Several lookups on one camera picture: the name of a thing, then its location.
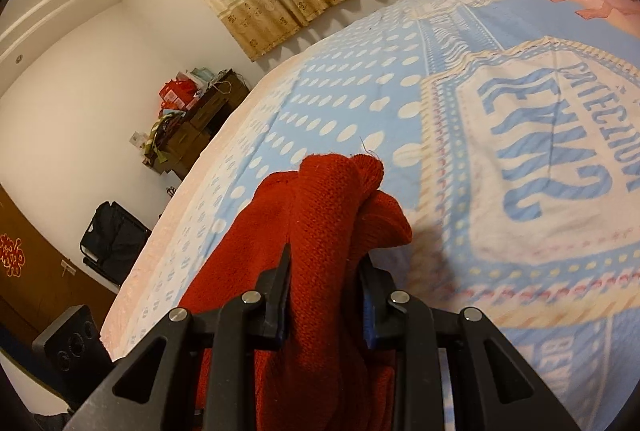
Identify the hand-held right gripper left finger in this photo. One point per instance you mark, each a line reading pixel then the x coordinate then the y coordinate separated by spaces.
pixel 275 306

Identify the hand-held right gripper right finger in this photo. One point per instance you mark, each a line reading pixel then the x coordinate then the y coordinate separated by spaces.
pixel 372 311

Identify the red knitted flower sweater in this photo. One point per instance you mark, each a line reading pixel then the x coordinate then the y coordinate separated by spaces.
pixel 320 221

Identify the brown wooden door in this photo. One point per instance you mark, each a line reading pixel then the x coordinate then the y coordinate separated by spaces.
pixel 40 301

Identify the pink quilted bedspread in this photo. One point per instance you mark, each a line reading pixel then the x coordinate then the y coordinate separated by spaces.
pixel 135 301

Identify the red knot decoration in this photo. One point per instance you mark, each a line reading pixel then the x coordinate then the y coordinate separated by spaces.
pixel 12 256

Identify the black bag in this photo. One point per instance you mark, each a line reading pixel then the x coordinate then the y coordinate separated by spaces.
pixel 115 236

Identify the dark wooden desk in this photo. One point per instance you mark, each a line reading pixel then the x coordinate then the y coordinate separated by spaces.
pixel 200 131

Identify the colourful cloth pile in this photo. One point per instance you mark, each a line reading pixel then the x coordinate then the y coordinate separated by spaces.
pixel 165 123

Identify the white card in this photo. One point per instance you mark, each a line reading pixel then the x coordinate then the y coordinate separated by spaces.
pixel 139 139

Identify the blue polka dot printed blanket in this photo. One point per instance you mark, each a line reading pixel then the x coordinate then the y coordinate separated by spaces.
pixel 350 86

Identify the red gift boxes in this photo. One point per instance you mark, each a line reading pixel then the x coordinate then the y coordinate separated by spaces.
pixel 177 93

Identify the light blue bag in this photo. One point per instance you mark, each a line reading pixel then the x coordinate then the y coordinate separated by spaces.
pixel 202 76

